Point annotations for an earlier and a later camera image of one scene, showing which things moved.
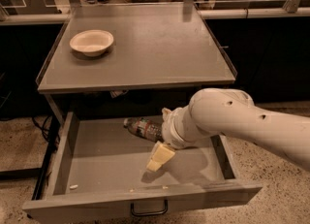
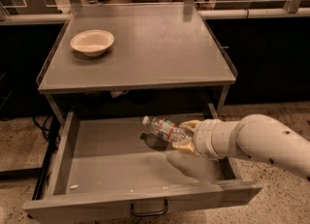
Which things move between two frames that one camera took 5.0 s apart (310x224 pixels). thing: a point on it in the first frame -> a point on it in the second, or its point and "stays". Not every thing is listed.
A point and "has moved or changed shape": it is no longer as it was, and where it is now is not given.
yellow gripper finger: [166, 113] -> [191, 125]
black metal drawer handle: [149, 213] stays
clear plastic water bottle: [145, 127] has moved or changed shape
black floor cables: [50, 132] stays
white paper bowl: [91, 42] stays
